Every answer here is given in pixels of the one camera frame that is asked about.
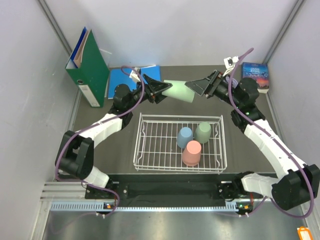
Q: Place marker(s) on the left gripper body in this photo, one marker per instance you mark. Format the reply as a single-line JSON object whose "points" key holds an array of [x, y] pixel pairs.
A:
{"points": [[138, 93]]}

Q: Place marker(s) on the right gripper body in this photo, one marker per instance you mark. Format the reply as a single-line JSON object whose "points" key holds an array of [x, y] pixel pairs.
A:
{"points": [[216, 86]]}

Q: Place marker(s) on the dark green cup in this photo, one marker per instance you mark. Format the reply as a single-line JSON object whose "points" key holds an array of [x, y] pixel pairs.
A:
{"points": [[203, 132]]}

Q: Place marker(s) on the blue cup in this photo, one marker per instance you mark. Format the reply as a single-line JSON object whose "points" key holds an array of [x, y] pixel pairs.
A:
{"points": [[185, 135]]}

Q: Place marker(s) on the light green cup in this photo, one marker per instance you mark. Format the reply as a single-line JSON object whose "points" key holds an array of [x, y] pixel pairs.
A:
{"points": [[179, 91]]}

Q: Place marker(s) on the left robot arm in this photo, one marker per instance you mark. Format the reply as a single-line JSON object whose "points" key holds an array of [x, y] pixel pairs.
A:
{"points": [[76, 152]]}

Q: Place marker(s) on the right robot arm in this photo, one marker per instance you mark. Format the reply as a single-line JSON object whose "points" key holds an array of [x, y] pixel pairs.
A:
{"points": [[296, 182]]}

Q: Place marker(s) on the blue folder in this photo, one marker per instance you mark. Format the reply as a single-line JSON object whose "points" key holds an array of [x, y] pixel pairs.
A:
{"points": [[117, 77]]}

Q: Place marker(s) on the Jane Eyre paperback book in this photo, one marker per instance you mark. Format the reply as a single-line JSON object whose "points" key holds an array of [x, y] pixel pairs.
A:
{"points": [[259, 72]]}

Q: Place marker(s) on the pink cup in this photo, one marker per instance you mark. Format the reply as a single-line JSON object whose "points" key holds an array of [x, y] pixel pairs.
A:
{"points": [[191, 155]]}

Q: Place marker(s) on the green lever arch binder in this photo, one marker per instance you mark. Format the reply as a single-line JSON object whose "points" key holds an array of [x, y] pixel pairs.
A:
{"points": [[88, 70]]}

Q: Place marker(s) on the orange tag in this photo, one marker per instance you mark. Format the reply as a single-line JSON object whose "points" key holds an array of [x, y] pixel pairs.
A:
{"points": [[304, 233]]}

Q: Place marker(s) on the white wire dish rack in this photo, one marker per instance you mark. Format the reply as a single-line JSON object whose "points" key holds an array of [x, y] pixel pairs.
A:
{"points": [[157, 149]]}

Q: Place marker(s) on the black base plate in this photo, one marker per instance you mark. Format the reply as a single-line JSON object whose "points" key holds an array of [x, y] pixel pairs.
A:
{"points": [[225, 186]]}

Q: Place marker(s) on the white cable duct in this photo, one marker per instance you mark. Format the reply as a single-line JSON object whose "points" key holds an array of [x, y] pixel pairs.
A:
{"points": [[100, 206]]}

